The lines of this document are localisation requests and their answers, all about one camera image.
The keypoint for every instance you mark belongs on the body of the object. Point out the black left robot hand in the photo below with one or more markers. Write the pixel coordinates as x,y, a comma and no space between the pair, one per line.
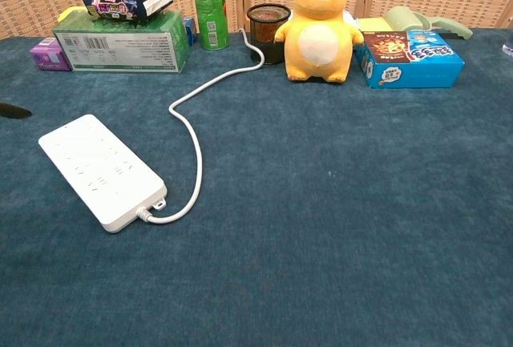
12,110

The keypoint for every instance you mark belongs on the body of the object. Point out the white power strip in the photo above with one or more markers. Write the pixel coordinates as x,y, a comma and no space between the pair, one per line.
100,170

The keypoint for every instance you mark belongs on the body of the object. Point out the small purple box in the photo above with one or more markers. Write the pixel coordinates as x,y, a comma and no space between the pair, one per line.
48,55

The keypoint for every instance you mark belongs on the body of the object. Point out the yellow-green sponge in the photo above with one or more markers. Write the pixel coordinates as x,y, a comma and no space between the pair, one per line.
72,13

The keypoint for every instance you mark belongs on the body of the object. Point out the green cardboard box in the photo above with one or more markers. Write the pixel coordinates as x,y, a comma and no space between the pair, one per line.
124,48

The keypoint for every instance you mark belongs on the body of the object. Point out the dark printed snack bag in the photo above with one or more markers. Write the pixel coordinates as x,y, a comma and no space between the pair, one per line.
124,0

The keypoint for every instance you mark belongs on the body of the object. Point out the small blue box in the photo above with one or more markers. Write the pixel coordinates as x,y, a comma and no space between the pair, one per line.
190,30

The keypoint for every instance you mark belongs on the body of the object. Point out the green chips can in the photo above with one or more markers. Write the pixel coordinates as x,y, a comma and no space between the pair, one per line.
210,6

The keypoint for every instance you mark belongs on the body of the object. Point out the black mesh pen holder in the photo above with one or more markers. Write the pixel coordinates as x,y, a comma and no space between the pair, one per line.
265,30

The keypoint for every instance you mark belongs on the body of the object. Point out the teal tablecloth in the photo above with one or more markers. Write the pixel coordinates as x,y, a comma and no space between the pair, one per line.
304,211

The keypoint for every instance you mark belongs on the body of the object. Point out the yellow plush dinosaur toy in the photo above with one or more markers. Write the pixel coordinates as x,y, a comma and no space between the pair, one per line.
318,38

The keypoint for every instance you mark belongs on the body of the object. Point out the white object behind plush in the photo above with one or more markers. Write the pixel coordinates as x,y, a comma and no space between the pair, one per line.
350,19

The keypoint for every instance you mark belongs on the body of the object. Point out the pale yellow pad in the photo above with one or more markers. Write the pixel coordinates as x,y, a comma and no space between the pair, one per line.
372,24

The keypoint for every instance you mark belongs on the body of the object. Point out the blue cookie box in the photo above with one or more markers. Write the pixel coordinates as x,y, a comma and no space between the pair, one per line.
413,60

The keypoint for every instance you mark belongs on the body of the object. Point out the pale green lint roller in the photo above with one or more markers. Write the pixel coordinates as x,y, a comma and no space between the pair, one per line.
417,22

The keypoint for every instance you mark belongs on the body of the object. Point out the clear plastic object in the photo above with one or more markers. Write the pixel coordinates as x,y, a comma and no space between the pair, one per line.
509,48

